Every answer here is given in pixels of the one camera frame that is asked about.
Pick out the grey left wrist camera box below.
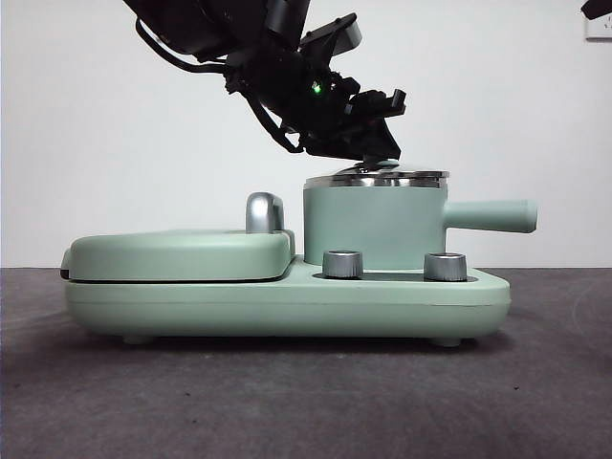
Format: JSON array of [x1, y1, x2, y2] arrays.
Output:
[[298, 12, 362, 56]]

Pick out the mint green breakfast machine base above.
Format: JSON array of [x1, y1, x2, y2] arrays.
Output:
[[64, 252, 512, 346]]

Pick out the white wall socket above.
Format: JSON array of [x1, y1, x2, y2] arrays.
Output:
[[585, 11, 612, 43]]

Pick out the glass lid with mint knob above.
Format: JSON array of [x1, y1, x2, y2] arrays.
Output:
[[305, 160, 449, 182]]

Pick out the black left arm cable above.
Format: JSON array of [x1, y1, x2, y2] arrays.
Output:
[[135, 17, 307, 155]]

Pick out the silver control knob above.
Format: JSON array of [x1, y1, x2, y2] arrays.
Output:
[[323, 249, 364, 278], [424, 251, 468, 282]]

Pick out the mint green steamer pot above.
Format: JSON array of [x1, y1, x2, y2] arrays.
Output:
[[303, 176, 540, 269]]

